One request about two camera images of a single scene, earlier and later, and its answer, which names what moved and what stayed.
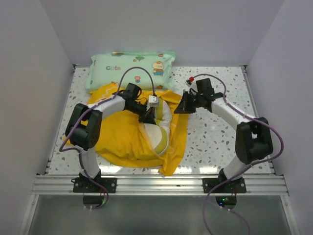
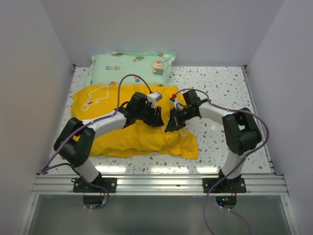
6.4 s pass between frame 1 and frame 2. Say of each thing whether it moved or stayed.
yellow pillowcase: moved
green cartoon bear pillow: stayed
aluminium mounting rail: stayed
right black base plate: stayed
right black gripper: moved
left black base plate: stayed
